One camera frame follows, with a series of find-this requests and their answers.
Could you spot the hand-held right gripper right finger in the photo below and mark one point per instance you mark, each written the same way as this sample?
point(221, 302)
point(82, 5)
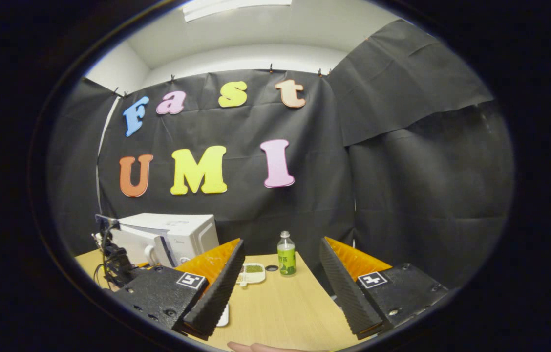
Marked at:
point(349, 293)

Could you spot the small black round lid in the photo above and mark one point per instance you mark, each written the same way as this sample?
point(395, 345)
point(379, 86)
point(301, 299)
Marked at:
point(271, 268)

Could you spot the white microwave oven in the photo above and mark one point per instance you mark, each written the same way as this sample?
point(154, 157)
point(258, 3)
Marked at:
point(192, 234)

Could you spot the ceiling light panel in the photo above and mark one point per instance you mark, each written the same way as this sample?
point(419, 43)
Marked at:
point(236, 9)

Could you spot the white dish with ham slice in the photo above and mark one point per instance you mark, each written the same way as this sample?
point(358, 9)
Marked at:
point(224, 315)

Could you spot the white divided tray with beans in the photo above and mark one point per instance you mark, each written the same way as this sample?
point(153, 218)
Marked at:
point(255, 269)

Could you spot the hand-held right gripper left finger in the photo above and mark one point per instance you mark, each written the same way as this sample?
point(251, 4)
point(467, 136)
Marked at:
point(217, 293)

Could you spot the green drink bottle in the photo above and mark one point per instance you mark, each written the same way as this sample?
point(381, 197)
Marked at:
point(286, 256)

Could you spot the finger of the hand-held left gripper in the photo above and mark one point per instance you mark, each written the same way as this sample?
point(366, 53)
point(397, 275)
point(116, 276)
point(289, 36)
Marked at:
point(141, 265)

